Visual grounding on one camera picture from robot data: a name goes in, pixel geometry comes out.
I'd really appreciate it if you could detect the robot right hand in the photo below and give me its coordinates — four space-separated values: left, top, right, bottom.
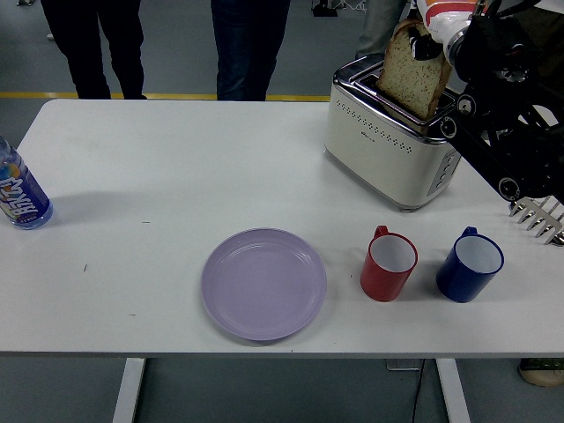
407 0 477 62

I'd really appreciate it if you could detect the slice of brown bread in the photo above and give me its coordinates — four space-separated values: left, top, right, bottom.
375 17 454 121

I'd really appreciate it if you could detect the cream and chrome toaster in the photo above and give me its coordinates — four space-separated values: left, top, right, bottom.
323 55 464 214

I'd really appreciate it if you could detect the lilac round plate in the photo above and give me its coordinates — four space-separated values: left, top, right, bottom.
200 226 328 343

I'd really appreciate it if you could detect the person in grey trousers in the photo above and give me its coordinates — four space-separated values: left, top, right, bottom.
354 0 419 61

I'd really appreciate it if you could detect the person in olive trousers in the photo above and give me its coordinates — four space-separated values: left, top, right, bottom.
515 2 564 115

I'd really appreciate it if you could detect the black power strip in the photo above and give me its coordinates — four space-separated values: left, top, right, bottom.
310 0 340 18

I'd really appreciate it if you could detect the white paper sheet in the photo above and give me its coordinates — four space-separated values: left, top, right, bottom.
456 152 515 204

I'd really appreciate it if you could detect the person in blue jeans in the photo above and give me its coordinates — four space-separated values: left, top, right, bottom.
210 0 292 101

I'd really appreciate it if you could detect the metal toast rack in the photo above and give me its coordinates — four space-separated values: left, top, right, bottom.
508 196 564 246

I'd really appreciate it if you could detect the blue enamel mug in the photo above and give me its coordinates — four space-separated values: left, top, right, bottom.
434 226 505 304

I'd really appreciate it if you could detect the red enamel mug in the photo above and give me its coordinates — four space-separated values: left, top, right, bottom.
359 225 419 303

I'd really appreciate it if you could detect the person in black trousers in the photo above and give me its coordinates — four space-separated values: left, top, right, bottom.
40 0 147 100

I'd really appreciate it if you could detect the black table control panel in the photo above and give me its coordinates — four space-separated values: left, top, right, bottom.
519 357 564 370

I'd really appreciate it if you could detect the white table leg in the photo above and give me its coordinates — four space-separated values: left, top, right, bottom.
435 357 471 423
112 357 147 423

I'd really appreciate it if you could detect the beige shoe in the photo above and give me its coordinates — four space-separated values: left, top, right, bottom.
518 367 564 388

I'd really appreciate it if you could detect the blue-label plastic drink bottle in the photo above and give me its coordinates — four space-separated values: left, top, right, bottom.
0 135 55 232

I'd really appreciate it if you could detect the black cable under table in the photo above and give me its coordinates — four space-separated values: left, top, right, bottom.
412 359 427 423

